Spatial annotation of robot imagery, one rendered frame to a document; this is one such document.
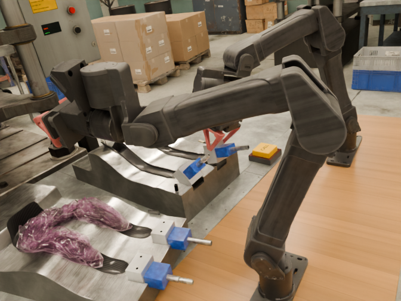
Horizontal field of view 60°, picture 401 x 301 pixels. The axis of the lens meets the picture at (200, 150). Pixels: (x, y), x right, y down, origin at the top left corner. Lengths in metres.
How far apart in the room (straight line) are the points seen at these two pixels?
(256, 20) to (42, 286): 7.27
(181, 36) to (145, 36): 0.87
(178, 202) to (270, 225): 0.35
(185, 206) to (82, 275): 0.29
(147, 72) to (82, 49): 3.18
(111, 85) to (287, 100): 0.26
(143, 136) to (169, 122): 0.04
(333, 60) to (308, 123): 0.56
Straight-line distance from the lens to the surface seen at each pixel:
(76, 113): 0.60
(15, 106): 1.45
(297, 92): 0.47
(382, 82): 4.04
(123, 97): 0.55
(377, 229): 0.91
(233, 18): 7.92
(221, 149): 0.94
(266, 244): 0.62
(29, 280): 0.84
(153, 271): 0.73
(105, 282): 0.77
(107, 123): 0.57
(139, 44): 4.77
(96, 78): 0.55
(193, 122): 0.52
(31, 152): 1.67
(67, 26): 1.65
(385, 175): 1.10
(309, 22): 0.95
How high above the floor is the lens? 1.38
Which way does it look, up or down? 27 degrees down
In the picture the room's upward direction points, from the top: 9 degrees counter-clockwise
